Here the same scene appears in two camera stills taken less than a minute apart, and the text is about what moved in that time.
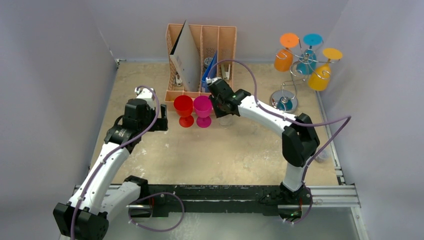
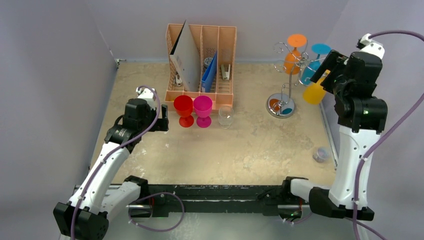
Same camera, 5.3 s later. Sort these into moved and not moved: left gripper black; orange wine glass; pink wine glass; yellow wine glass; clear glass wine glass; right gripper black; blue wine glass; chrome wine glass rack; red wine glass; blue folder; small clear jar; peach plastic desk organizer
Moved: blue wine glass; orange wine glass; right gripper black; yellow wine glass
Not moved: small clear jar; chrome wine glass rack; left gripper black; red wine glass; clear glass wine glass; pink wine glass; blue folder; peach plastic desk organizer
